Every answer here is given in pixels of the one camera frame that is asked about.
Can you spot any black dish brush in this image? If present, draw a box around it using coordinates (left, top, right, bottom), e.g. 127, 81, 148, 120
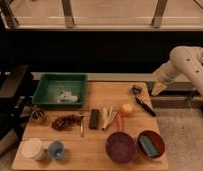
131, 85, 156, 117

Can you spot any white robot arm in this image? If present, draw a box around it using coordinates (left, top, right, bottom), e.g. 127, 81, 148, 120
152, 46, 203, 97

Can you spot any red bowl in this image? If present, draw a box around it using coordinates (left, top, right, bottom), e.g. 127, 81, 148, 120
136, 130, 165, 159

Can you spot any purple bowl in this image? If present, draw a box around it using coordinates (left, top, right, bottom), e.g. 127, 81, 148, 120
105, 131, 136, 164

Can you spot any orange round fruit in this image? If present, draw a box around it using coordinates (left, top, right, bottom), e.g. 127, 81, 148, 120
121, 104, 133, 117

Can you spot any orange carrot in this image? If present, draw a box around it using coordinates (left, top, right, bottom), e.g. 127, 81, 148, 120
116, 114, 123, 131

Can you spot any teal sponge block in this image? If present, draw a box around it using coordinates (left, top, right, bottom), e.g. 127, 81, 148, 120
139, 135, 159, 157

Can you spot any black rectangular block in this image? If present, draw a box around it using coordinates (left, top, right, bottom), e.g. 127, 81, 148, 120
89, 109, 100, 129

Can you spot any metal knife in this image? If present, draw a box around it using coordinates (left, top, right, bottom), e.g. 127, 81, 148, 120
80, 115, 84, 137

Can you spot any brown pine cone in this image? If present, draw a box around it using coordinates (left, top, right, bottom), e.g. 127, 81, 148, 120
51, 115, 81, 131

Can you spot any green plastic tray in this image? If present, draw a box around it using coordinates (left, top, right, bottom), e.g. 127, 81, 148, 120
32, 73, 87, 108

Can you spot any blue glass cup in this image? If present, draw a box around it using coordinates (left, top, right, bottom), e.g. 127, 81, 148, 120
47, 141, 65, 160

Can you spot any small dark wicker ball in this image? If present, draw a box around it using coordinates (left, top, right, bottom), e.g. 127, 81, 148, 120
31, 109, 45, 122

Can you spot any white lidded cup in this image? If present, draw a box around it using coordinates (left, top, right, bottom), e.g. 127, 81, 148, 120
21, 138, 44, 160

